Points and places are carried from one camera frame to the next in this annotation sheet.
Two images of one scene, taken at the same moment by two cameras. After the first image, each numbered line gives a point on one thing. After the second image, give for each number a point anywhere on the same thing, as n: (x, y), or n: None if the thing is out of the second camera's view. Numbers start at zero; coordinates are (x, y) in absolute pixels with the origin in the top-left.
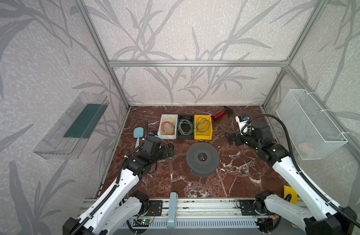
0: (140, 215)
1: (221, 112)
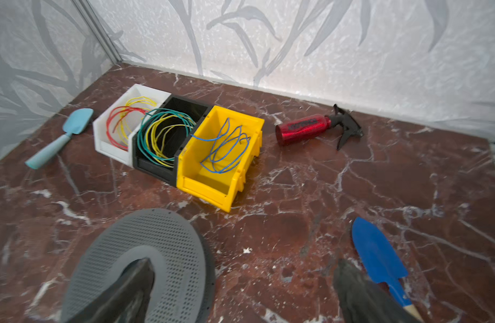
0: None
1: (296, 128)
